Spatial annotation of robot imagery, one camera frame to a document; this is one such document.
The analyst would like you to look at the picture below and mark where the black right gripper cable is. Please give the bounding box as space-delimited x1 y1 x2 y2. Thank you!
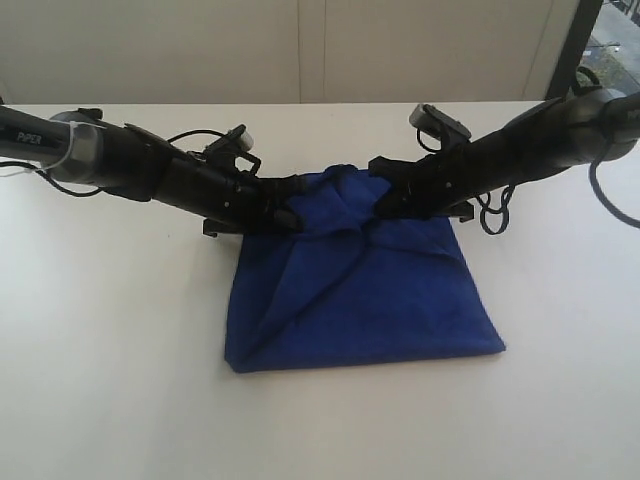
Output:
414 67 640 236

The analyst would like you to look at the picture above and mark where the dark window frame post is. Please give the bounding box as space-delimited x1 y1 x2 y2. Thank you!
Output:
544 0 604 100

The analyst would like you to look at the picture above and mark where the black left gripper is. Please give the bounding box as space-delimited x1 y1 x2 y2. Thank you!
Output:
94 122 308 234

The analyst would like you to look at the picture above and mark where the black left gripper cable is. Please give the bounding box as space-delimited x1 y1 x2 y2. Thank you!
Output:
0 128 236 199

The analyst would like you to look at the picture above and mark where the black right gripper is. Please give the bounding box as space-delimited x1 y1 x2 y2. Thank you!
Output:
368 92 615 222

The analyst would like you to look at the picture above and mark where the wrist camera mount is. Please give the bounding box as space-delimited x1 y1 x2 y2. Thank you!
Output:
409 103 472 153
203 124 261 176

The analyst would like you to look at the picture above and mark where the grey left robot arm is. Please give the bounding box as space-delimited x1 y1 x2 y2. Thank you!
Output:
1 106 306 237

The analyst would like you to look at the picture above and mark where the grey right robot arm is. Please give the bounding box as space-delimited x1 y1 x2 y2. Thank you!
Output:
368 88 639 221

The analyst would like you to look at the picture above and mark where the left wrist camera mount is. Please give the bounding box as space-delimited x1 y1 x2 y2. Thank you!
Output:
203 124 261 176

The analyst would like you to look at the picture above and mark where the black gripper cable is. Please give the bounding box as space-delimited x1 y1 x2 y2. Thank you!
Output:
0 128 236 199
414 67 640 236

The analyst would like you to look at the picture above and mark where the blue microfiber towel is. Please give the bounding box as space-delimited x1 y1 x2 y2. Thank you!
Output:
224 165 506 373

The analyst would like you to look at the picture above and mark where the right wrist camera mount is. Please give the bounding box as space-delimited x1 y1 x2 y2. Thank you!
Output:
409 103 472 153

